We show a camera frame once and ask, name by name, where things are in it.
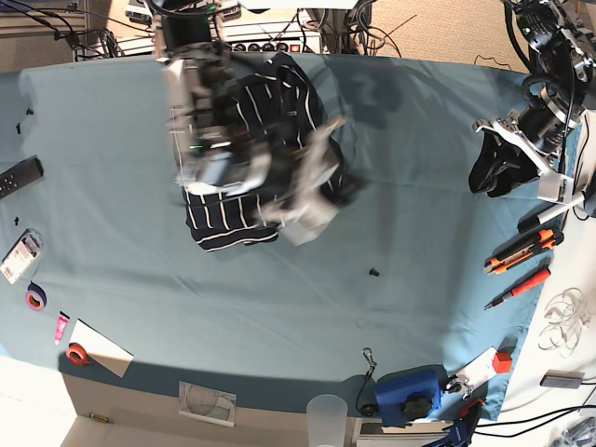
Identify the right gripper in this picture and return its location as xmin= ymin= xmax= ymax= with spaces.
xmin=251 ymin=115 xmax=345 ymax=246

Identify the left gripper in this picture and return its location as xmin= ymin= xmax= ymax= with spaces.
xmin=468 ymin=109 xmax=574 ymax=204

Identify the navy white striped t-shirt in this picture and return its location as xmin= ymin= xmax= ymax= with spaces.
xmin=181 ymin=51 xmax=362 ymax=253

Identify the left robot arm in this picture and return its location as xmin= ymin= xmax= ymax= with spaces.
xmin=468 ymin=1 xmax=595 ymax=204

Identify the black white marker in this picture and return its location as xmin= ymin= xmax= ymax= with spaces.
xmin=517 ymin=191 xmax=585 ymax=234

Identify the orange black utility knife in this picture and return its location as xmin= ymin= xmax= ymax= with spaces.
xmin=483 ymin=228 xmax=564 ymax=275

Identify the orange black screwdriver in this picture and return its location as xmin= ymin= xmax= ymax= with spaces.
xmin=484 ymin=268 xmax=550 ymax=310

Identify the bundle of white zip ties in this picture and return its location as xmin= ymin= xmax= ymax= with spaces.
xmin=537 ymin=288 xmax=595 ymax=359

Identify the white power strip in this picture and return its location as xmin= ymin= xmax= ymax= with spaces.
xmin=111 ymin=20 xmax=322 ymax=56

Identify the translucent plastic cup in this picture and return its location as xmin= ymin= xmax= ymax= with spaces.
xmin=306 ymin=394 xmax=348 ymax=447

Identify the small red cube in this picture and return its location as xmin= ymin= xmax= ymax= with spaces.
xmin=492 ymin=351 xmax=512 ymax=374

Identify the blue clamp with knob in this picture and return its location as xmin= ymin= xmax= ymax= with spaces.
xmin=374 ymin=369 xmax=443 ymax=427

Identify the printed diagram paper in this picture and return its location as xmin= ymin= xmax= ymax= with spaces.
xmin=178 ymin=382 xmax=237 ymax=427

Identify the teal table cloth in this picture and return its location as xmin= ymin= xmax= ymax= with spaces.
xmin=0 ymin=50 xmax=584 ymax=424

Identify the grey flat adapter box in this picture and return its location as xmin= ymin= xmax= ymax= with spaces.
xmin=540 ymin=370 xmax=585 ymax=389

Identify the blue red bar clamp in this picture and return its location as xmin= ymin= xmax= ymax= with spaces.
xmin=425 ymin=398 xmax=485 ymax=447

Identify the white paper sheet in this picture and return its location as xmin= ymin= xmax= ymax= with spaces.
xmin=70 ymin=319 xmax=133 ymax=378

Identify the pink glue tube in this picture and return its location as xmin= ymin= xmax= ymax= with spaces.
xmin=54 ymin=312 xmax=70 ymax=345

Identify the orange tape roll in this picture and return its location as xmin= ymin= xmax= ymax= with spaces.
xmin=65 ymin=343 xmax=89 ymax=367

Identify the black remote control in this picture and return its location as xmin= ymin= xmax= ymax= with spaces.
xmin=0 ymin=156 xmax=44 ymax=199

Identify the purple tape roll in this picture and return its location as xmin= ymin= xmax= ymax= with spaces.
xmin=25 ymin=282 xmax=47 ymax=311

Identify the silver carabiner with cord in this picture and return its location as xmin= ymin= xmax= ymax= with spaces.
xmin=355 ymin=347 xmax=378 ymax=417

